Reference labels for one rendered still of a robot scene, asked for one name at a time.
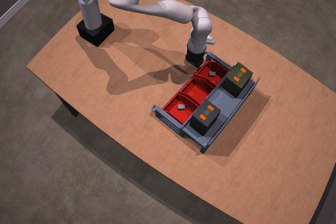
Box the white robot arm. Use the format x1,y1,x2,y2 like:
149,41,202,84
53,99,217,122
78,0,212,46

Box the black case with orange latches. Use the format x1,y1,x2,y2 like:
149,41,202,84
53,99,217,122
190,99,221,136

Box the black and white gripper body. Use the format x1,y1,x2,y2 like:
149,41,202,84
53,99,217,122
186,35,215,68

